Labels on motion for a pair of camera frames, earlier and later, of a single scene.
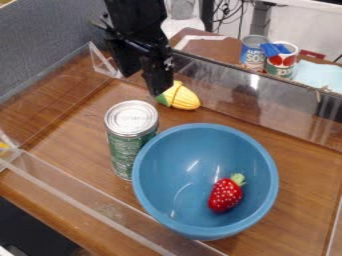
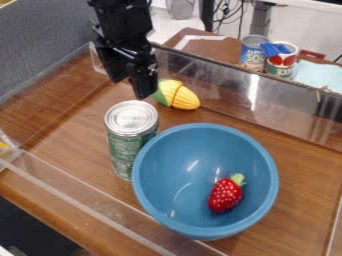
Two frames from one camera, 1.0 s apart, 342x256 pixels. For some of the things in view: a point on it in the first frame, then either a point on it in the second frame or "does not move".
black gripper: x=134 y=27 -> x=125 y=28
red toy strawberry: x=226 y=193 does not move
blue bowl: x=178 y=160 does not move
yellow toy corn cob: x=180 y=96 does not move
